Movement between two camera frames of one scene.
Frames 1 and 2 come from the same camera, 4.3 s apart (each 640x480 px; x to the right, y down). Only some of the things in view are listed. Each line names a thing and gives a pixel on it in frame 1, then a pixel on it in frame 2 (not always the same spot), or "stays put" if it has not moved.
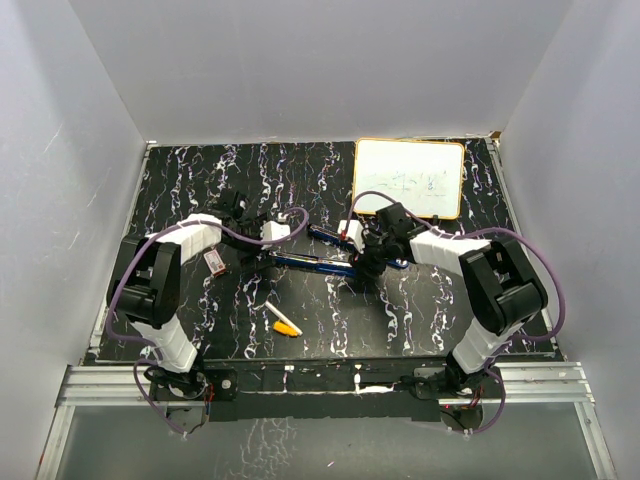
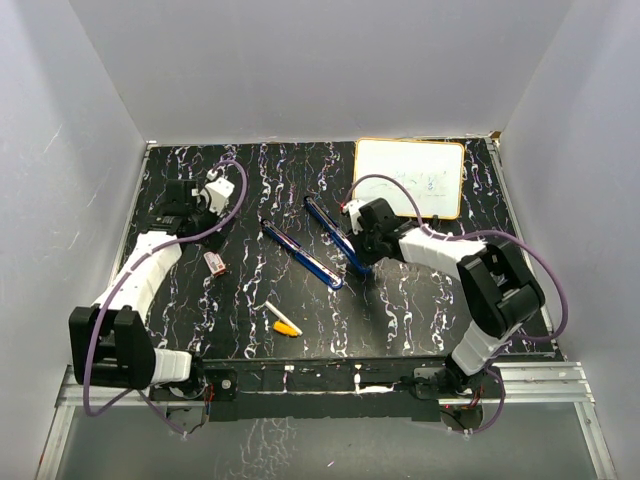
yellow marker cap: [279, 327] stays put
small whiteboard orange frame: [426, 176] stays put
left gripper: [256, 227] -> [204, 206]
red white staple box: [214, 262] stays put
